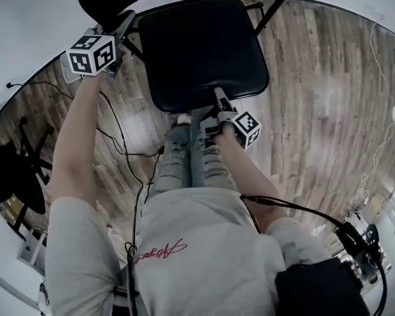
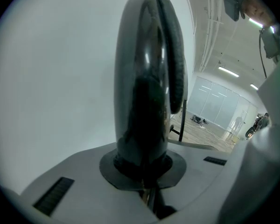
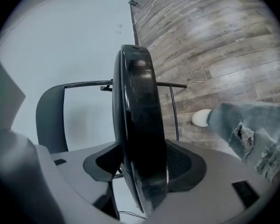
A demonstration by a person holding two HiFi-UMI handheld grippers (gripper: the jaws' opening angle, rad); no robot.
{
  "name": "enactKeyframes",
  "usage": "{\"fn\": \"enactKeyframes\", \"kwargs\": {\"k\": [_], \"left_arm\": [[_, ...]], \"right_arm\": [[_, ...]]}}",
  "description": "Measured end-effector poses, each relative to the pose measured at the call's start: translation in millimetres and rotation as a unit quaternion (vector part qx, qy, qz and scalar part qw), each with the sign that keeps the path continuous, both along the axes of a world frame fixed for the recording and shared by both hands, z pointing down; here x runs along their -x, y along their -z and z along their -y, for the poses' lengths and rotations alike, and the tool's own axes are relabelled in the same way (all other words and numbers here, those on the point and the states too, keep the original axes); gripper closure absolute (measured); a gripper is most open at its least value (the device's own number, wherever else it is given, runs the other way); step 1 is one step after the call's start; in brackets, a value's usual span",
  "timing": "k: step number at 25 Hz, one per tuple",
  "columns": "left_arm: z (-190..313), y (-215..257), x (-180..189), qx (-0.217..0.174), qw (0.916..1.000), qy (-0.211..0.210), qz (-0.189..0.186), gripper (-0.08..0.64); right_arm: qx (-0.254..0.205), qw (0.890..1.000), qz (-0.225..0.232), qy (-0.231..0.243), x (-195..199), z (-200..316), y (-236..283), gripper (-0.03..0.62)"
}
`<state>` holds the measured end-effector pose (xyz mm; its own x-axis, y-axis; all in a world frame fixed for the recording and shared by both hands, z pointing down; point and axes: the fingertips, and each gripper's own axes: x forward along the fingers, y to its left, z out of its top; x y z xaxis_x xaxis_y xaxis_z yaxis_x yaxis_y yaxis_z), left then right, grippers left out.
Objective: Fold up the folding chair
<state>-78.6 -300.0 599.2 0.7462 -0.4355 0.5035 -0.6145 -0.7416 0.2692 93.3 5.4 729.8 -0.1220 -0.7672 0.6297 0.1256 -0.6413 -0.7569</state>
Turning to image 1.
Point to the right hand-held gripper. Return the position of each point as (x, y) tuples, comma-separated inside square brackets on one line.
[(248, 127)]

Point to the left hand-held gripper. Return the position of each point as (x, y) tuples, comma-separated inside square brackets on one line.
[(85, 59)]

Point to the person's right forearm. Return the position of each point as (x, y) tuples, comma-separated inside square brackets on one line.
[(247, 173)]

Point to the person's left forearm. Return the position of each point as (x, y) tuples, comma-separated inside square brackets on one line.
[(72, 137)]

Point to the black office chair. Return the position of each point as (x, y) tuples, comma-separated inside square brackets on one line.
[(16, 170)]

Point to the person's right hand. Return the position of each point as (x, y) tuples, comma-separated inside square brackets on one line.
[(229, 134)]

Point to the white shoe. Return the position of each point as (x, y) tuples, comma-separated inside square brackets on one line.
[(183, 118)]

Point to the small white floor box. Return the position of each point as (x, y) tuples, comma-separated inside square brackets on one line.
[(66, 76)]

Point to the light ripped jeans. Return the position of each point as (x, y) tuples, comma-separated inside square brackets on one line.
[(174, 163)]

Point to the grey sweatshirt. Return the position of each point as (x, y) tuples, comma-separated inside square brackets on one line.
[(200, 242)]

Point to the black electronics box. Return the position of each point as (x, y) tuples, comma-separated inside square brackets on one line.
[(352, 242)]

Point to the black bag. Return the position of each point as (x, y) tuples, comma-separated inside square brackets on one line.
[(316, 288)]

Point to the white stool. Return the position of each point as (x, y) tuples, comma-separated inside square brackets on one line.
[(31, 249)]

